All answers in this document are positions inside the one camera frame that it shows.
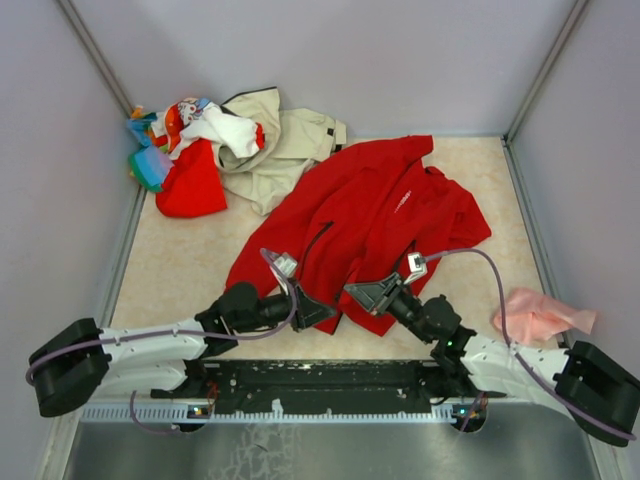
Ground beige jacket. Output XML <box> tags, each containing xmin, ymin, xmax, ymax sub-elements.
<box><xmin>216</xmin><ymin>87</ymin><xmax>347</xmax><ymax>215</ymax></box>

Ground red zip jacket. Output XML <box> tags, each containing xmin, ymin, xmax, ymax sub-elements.
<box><xmin>226</xmin><ymin>135</ymin><xmax>492</xmax><ymax>336</ymax></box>

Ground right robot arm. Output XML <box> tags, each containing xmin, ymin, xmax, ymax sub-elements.
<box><xmin>344</xmin><ymin>273</ymin><xmax>639</xmax><ymax>447</ymax></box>

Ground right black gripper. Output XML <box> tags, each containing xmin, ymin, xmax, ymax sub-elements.
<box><xmin>345</xmin><ymin>271</ymin><xmax>434</xmax><ymax>344</ymax></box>

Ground pink cloth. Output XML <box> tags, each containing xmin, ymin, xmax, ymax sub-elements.
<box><xmin>505</xmin><ymin>287</ymin><xmax>597</xmax><ymax>346</ymax></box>

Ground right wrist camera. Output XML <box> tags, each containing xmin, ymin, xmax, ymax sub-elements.
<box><xmin>403</xmin><ymin>252</ymin><xmax>428</xmax><ymax>285</ymax></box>

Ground white printed shirt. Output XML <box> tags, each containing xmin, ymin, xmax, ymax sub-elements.
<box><xmin>147</xmin><ymin>98</ymin><xmax>265</xmax><ymax>160</ymax></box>

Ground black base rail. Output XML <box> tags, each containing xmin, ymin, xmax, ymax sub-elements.
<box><xmin>151</xmin><ymin>360</ymin><xmax>479</xmax><ymax>415</ymax></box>

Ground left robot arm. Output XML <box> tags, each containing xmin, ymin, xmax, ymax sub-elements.
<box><xmin>26</xmin><ymin>282</ymin><xmax>336</xmax><ymax>418</ymax></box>

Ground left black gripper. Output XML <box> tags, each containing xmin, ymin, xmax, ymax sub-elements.
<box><xmin>236</xmin><ymin>277</ymin><xmax>337</xmax><ymax>333</ymax></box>

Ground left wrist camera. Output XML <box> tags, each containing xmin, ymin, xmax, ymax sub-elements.
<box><xmin>271</xmin><ymin>253</ymin><xmax>298</xmax><ymax>293</ymax></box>

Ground colourful striped cloth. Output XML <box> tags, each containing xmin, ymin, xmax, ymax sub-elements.
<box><xmin>126</xmin><ymin>106</ymin><xmax>173</xmax><ymax>193</ymax></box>

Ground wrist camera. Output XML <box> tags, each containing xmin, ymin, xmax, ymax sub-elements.
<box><xmin>271</xmin><ymin>253</ymin><xmax>298</xmax><ymax>293</ymax></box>
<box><xmin>403</xmin><ymin>252</ymin><xmax>428</xmax><ymax>285</ymax></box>

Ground aluminium frame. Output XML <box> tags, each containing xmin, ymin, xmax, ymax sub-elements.
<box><xmin>77</xmin><ymin>1</ymin><xmax>603</xmax><ymax>479</ymax></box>

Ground red cloth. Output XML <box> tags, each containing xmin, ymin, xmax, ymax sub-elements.
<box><xmin>155</xmin><ymin>139</ymin><xmax>227</xmax><ymax>218</ymax></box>

